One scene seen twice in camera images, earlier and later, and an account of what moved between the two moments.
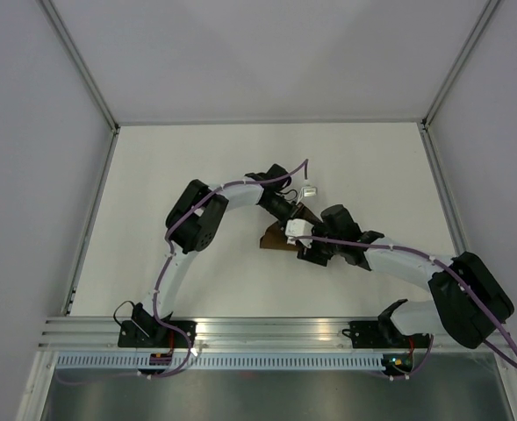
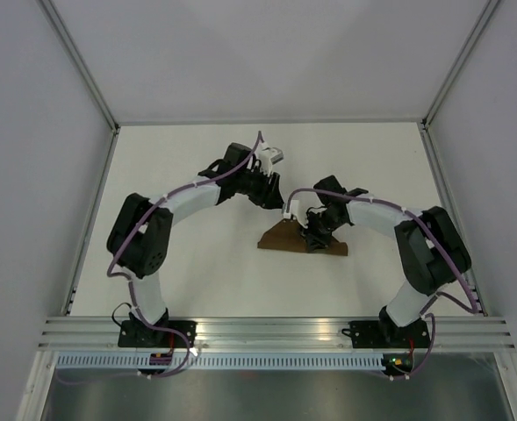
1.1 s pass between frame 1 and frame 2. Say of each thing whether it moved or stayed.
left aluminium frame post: stayed
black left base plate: stayed
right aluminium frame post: stayed
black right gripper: moved
